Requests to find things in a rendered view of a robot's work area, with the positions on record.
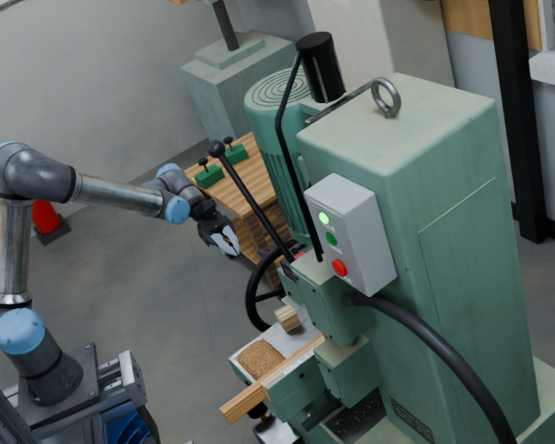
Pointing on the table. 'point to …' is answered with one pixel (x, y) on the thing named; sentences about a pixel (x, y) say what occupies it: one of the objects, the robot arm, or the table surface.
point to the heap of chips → (259, 358)
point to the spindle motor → (269, 106)
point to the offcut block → (287, 318)
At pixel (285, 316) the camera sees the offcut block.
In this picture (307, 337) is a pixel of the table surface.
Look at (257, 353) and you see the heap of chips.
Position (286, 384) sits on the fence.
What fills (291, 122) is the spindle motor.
